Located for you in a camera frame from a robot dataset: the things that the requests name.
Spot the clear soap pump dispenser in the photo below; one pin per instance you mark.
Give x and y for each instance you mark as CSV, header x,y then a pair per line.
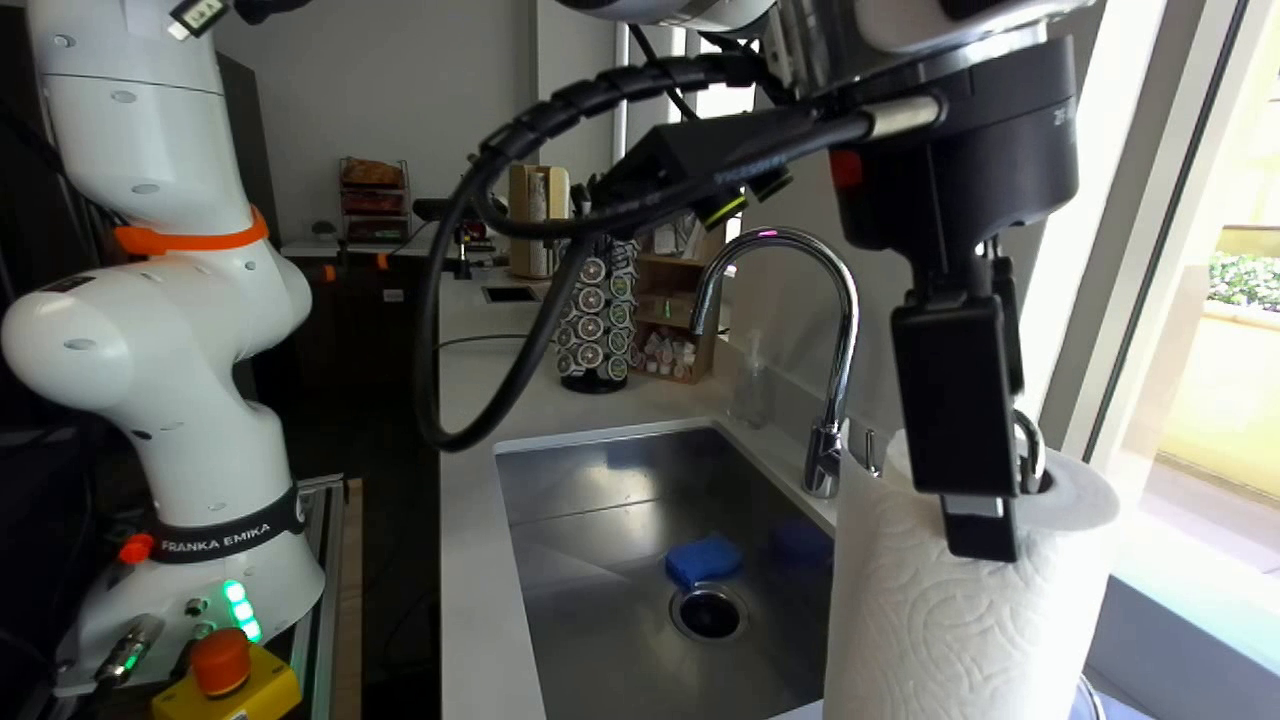
x,y
749,394

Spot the black coffee pod rack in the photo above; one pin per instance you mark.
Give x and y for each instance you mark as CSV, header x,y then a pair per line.
x,y
595,327

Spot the black base cabinet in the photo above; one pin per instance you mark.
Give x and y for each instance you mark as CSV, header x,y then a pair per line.
x,y
361,346

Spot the blue sponge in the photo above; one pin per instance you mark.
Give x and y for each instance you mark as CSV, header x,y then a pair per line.
x,y
705,563

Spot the metal table rail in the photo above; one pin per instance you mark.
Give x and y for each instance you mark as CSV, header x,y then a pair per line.
x,y
320,612

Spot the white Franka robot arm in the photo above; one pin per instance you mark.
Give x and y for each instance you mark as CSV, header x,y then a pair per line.
x,y
161,346

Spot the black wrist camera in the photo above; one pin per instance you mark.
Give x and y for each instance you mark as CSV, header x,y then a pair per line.
x,y
664,160

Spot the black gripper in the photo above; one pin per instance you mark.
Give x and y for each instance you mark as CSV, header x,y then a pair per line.
x,y
962,144

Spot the brown stacked trays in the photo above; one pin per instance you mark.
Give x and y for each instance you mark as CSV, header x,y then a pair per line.
x,y
374,193

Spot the black device on stand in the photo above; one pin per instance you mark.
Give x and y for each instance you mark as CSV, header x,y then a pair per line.
x,y
445,211

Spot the tan wooden canister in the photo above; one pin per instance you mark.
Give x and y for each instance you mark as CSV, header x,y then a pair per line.
x,y
533,224

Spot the black flat phone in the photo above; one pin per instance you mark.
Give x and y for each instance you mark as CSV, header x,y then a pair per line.
x,y
507,294

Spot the wooden tea box rack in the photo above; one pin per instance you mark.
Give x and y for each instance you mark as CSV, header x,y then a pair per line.
x,y
664,286

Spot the green outdoor foliage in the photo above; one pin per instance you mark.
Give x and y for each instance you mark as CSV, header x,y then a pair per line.
x,y
1245,283

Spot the white paper towel roll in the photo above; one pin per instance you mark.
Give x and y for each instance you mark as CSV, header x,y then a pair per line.
x,y
962,627

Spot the black sink drain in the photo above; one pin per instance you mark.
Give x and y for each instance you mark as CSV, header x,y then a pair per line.
x,y
705,612

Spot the chrome gooseneck faucet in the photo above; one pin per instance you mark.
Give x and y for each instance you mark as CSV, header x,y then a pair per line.
x,y
841,346

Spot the stainless steel sink basin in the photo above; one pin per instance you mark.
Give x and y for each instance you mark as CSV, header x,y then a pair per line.
x,y
586,563

